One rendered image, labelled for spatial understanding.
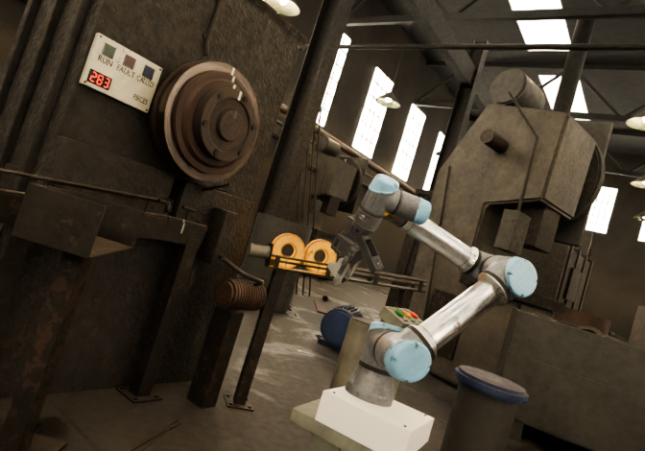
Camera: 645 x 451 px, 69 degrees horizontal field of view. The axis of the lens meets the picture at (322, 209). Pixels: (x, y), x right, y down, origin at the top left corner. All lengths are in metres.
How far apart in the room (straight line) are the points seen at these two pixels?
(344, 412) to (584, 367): 2.05
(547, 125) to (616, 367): 1.85
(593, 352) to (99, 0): 3.00
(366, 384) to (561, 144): 2.92
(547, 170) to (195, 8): 2.84
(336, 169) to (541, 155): 6.25
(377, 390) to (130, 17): 1.50
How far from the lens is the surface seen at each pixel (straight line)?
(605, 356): 3.26
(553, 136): 4.06
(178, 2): 2.04
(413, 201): 1.37
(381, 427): 1.41
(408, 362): 1.37
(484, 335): 3.92
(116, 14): 1.90
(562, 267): 7.92
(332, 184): 9.75
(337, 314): 3.73
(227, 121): 1.86
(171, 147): 1.83
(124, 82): 1.88
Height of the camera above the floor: 0.80
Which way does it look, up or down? 4 degrees up
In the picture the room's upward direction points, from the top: 17 degrees clockwise
